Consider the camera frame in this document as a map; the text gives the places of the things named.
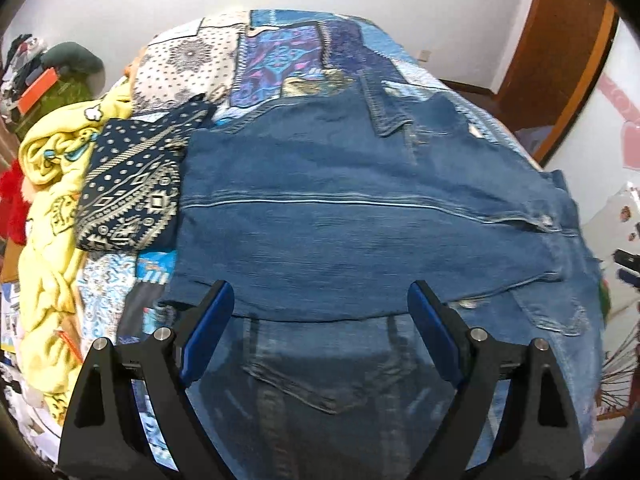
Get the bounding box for patchwork printed bedspread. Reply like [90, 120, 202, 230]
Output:
[75, 7, 551, 480]

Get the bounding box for yellow printed garment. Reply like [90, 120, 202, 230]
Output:
[17, 80, 136, 421]

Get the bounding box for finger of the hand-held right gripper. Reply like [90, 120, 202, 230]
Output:
[614, 249, 640, 287]

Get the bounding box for red garment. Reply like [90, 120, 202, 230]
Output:
[0, 159, 34, 247]

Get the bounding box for pink wall sticker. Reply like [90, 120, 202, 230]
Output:
[600, 72, 640, 172]

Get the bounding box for navy patterned cloth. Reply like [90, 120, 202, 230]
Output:
[75, 94, 217, 254]

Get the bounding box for dark wire rack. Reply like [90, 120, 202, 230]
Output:
[597, 327, 638, 418]

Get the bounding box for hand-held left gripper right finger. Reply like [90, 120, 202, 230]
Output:
[407, 280, 586, 480]

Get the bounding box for orange box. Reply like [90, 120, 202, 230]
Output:
[17, 67, 62, 114]

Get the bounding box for green patterned cloth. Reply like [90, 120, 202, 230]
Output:
[47, 72, 97, 112]

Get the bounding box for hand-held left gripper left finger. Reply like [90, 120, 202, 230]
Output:
[57, 280, 236, 480]

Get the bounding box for blue denim jeans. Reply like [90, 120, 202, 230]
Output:
[159, 67, 608, 480]

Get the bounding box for white printed plastic bag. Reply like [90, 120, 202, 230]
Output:
[580, 182, 640, 323]

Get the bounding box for pile of mixed clothes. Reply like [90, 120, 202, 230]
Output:
[0, 34, 50, 128]

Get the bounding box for dark green pillow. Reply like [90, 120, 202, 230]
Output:
[42, 42, 106, 80]

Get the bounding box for wooden door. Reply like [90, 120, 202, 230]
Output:
[495, 0, 622, 167]

